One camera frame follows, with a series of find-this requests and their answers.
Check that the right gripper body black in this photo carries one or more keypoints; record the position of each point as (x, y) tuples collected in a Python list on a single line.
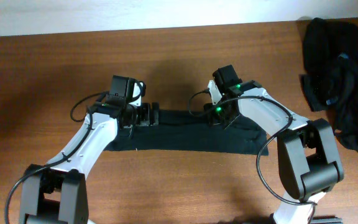
[(222, 117)]

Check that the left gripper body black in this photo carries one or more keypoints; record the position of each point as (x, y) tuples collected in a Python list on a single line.
[(154, 114)]

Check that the black t-shirt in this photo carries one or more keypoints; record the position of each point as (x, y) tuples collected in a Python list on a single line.
[(179, 131)]

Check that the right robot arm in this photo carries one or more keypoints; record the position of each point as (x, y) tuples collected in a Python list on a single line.
[(309, 163)]

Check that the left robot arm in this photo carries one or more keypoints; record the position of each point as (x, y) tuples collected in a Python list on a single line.
[(56, 191)]

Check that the pile of black clothes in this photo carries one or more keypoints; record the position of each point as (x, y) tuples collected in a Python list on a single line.
[(330, 57)]

